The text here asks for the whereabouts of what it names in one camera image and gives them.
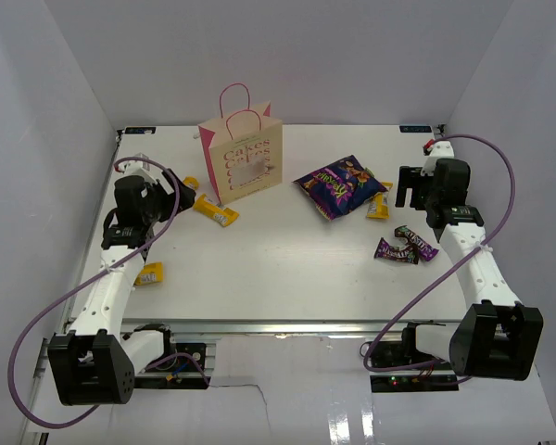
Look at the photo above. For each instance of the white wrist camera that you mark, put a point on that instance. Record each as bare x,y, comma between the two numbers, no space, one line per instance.
138,166
434,151

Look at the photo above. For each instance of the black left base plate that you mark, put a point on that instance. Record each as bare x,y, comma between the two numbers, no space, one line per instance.
182,367

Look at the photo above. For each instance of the blue label left corner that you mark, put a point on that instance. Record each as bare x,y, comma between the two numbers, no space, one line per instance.
140,130

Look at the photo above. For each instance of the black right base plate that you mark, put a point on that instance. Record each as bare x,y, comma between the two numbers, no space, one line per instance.
391,353

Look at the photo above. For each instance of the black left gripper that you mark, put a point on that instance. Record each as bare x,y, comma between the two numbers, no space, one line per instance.
170,199

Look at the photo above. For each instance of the purple chocolate pack lower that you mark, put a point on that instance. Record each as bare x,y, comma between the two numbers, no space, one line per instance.
406,254

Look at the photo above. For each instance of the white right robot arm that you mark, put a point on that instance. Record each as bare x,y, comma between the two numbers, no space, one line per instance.
498,335

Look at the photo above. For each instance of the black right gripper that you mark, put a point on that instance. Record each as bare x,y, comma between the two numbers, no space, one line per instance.
411,176

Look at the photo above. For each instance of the purple chocolate pack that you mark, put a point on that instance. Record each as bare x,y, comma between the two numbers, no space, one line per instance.
406,254
426,252

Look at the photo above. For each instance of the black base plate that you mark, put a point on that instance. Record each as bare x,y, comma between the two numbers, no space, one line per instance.
182,367
391,353

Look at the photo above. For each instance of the purple blue candy bag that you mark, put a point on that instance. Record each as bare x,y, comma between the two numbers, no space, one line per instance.
340,187

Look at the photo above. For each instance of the blue label corner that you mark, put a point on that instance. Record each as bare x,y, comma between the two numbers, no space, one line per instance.
140,130
415,129

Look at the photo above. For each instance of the yellow snack bar left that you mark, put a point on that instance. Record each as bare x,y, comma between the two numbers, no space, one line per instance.
152,273

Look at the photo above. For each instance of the yellow snack bar right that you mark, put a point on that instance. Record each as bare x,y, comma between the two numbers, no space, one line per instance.
378,205

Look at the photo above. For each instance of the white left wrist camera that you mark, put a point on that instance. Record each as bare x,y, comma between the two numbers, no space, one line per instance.
138,166

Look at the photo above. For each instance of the aluminium front rail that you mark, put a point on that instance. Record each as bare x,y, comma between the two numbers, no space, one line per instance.
363,328

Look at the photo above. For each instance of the yellow snack bar centre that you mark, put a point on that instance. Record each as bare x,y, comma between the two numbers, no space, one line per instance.
221,215

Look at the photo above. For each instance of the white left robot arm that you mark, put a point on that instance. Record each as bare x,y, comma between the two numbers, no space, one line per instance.
94,363

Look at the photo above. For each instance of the paper bag with pink handles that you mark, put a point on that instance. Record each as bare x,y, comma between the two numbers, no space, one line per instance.
243,151

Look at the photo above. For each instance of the blue label right corner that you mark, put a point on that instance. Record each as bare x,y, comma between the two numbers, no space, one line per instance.
415,129

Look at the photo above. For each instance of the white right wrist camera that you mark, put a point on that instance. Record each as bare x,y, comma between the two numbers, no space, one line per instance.
434,151

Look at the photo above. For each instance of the purple chocolate pack upper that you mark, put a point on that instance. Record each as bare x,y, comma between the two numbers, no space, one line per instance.
426,252

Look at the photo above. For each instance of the small yellow snack bar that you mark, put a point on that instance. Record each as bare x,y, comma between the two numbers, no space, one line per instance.
191,182

